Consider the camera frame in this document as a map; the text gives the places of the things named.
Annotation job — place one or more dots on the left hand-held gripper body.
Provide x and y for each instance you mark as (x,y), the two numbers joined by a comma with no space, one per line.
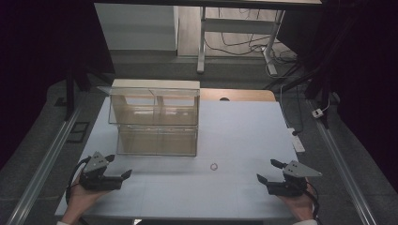
(97,182)

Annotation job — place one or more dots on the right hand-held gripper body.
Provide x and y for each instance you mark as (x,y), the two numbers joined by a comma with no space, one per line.
(291,187)

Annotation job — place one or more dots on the person's right hand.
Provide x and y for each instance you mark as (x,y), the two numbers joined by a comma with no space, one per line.
(302,206)

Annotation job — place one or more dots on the person's left hand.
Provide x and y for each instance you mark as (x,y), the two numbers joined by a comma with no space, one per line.
(79,201)

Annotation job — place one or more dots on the white power strip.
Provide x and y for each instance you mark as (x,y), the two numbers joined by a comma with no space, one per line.
(297,142)

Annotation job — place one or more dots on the person's right sleeve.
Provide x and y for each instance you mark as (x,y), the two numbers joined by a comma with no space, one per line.
(306,222)

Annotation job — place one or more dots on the person's sleeve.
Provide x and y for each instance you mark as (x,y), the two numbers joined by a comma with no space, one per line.
(306,222)
(62,223)

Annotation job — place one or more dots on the white table mat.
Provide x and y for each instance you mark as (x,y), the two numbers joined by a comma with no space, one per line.
(237,131)

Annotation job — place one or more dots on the small pink rubber band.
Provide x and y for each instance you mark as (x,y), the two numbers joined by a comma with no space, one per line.
(211,167)

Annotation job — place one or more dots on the person's left sleeve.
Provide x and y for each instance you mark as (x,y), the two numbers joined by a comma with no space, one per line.
(62,223)

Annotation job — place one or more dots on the clear acrylic drawer organiser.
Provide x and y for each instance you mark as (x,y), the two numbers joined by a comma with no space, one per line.
(156,125)

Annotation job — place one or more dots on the white plug adapter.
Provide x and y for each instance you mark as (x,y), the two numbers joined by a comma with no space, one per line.
(317,113)

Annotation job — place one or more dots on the black metal stand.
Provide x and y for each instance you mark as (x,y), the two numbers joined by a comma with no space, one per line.
(70,93)

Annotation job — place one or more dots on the white cabinet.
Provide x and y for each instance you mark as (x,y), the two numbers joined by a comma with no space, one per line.
(137,28)

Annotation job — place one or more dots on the black floor frame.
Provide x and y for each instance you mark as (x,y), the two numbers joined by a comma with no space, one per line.
(78,132)

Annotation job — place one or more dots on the metal floor rail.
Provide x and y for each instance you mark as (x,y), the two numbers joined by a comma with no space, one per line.
(341,168)
(47,162)

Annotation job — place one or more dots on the white desk frame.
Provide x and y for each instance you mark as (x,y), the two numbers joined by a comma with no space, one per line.
(237,25)

